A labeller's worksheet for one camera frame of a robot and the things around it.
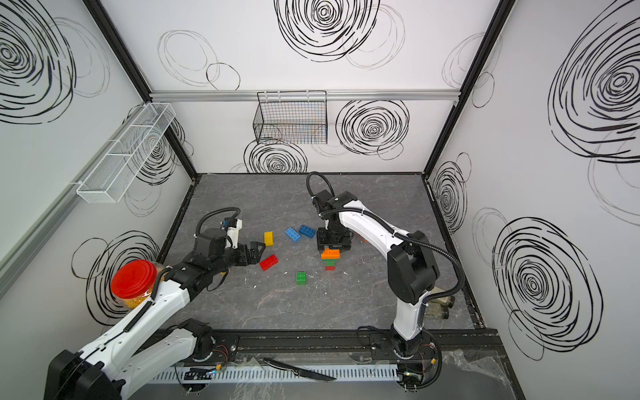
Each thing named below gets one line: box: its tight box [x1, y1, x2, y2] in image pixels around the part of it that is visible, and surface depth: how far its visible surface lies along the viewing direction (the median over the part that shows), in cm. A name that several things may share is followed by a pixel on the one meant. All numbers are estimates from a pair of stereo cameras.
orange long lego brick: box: [320, 248, 341, 260], surface depth 84 cm
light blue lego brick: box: [284, 226, 301, 243], surface depth 99 cm
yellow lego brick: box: [263, 231, 275, 247], surface depth 98 cm
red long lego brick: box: [259, 254, 280, 272], surface depth 92 cm
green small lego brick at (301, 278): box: [295, 271, 308, 286], surface depth 86 cm
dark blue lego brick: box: [298, 224, 317, 239], surface depth 101 cm
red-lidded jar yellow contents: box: [110, 259, 165, 308], surface depth 70 cm
